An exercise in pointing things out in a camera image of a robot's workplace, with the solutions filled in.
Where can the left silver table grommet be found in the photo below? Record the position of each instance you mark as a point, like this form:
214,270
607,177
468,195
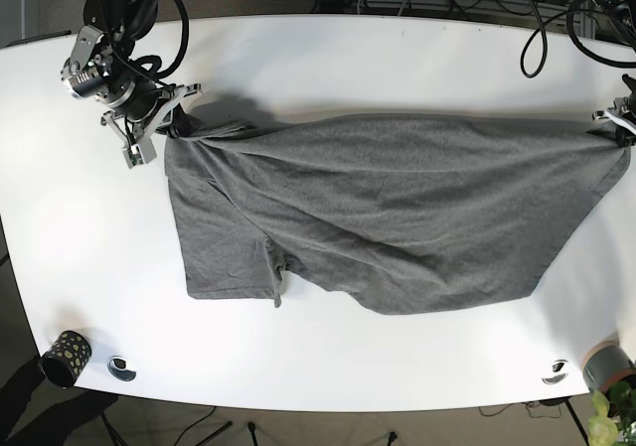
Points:
121,369

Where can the grey T-shirt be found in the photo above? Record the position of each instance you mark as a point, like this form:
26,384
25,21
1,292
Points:
407,214

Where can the black gold spotted cup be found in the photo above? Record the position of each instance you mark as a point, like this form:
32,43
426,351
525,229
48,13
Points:
65,360

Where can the right silver table grommet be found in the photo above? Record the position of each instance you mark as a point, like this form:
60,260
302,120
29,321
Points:
556,372

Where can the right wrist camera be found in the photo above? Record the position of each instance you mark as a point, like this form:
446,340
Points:
138,154

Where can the silver table grommet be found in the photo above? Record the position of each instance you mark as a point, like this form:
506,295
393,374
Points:
556,372
121,369

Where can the grey plant pot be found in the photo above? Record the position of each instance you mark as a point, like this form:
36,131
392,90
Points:
606,364

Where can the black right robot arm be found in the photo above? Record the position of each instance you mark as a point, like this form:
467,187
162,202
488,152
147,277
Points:
100,65

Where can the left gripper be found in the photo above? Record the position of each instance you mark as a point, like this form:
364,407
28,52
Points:
623,116

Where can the green plant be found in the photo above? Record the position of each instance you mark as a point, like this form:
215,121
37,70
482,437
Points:
614,420

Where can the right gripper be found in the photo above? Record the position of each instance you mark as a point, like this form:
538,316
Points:
151,110

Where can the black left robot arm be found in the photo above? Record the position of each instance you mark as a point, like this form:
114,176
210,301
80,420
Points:
621,15

